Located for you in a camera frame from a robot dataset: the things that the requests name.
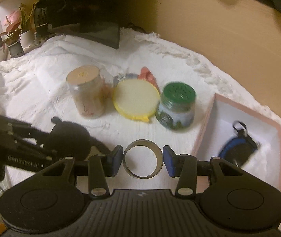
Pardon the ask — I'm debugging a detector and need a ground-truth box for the metal ring band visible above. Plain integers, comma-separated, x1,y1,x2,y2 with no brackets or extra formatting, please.
122,139,163,179

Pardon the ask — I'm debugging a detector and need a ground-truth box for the white woven blanket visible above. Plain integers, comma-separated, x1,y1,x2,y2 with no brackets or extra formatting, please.
0,28,281,237

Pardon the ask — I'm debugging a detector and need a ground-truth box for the pink red cloth item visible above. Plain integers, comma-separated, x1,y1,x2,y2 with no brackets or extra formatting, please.
138,67,159,90

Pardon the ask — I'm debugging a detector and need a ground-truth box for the black plush toy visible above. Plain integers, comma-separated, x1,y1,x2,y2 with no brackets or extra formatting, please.
43,117,111,161

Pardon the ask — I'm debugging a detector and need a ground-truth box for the tall beige-lid plastic jar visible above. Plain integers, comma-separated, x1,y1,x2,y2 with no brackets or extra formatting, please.
66,65,105,118

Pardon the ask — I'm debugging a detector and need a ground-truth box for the blue black strap item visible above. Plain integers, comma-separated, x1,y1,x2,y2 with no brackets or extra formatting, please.
218,120,260,167

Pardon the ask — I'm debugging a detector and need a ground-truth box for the pink cardboard box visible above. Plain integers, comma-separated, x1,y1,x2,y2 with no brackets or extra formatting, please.
193,94,281,191

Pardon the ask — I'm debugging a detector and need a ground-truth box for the potted pink-leaf plant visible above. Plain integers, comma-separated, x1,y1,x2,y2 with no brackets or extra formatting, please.
0,9,24,58

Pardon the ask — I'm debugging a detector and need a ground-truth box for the green-lid small jar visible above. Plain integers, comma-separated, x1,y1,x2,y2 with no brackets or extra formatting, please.
155,82,197,130

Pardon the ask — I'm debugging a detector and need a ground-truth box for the black monitor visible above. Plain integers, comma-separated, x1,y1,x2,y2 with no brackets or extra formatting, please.
46,0,159,49

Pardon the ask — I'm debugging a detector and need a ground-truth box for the dark vase with flowers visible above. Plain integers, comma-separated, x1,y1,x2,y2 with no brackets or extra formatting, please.
19,0,49,38

